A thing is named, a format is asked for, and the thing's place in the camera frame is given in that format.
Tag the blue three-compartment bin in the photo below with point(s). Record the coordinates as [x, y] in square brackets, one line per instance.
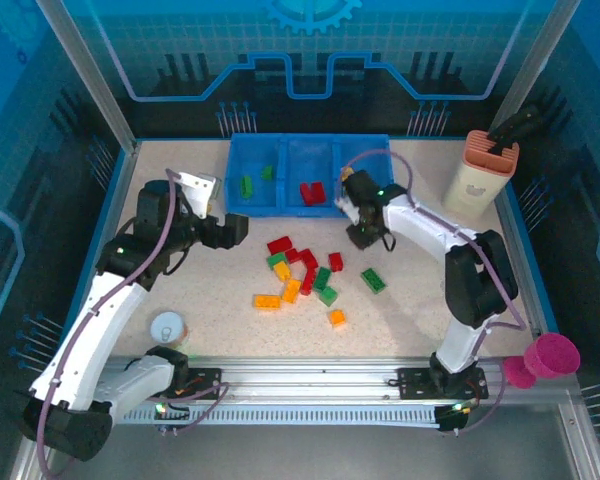
[260, 150]

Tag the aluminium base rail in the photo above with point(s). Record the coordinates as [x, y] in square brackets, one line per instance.
[305, 380]

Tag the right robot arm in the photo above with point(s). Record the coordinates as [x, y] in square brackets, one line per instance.
[480, 280]

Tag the long green lego brick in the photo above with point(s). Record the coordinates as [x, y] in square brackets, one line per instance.
[373, 280]
[246, 185]

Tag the small magenta plastic cup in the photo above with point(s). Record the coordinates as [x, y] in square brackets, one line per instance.
[520, 374]

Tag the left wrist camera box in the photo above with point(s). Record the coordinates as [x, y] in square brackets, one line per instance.
[197, 190]

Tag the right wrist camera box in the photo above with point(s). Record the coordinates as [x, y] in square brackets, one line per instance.
[342, 206]

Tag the long red lego brick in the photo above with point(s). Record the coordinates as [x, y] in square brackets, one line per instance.
[280, 245]
[307, 194]

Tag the beige holder with pink top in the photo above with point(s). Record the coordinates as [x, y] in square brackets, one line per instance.
[472, 185]

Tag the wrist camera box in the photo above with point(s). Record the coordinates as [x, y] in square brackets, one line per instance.
[197, 190]
[342, 206]

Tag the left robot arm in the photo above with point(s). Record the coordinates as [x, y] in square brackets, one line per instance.
[90, 325]

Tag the aluminium frame post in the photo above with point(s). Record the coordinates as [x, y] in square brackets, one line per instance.
[536, 60]
[90, 75]

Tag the long yellow lego brick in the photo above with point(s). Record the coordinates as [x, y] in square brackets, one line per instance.
[267, 301]

